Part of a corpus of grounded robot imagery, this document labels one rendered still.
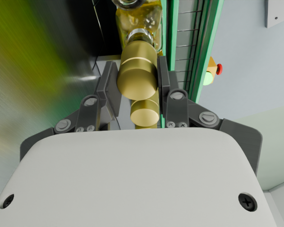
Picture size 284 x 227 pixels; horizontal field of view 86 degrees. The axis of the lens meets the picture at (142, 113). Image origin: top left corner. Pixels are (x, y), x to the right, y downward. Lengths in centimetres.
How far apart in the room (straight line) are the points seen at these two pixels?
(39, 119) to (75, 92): 9
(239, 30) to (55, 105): 76
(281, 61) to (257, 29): 25
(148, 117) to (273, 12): 73
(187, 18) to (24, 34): 32
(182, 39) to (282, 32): 58
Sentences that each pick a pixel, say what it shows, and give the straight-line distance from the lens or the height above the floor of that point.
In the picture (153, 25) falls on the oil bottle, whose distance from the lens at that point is 19.
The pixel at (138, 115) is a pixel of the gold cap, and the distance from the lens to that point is 17.
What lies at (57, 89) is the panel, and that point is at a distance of 25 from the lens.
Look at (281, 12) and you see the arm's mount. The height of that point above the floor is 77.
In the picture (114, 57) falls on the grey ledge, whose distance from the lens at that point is 47.
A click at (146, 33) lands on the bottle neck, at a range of 18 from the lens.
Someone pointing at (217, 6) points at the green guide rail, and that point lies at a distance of 34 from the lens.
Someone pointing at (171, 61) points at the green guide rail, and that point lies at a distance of 36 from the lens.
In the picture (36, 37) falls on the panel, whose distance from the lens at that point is 24.
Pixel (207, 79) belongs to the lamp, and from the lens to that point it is 56.
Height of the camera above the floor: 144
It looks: 41 degrees down
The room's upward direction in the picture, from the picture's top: 178 degrees counter-clockwise
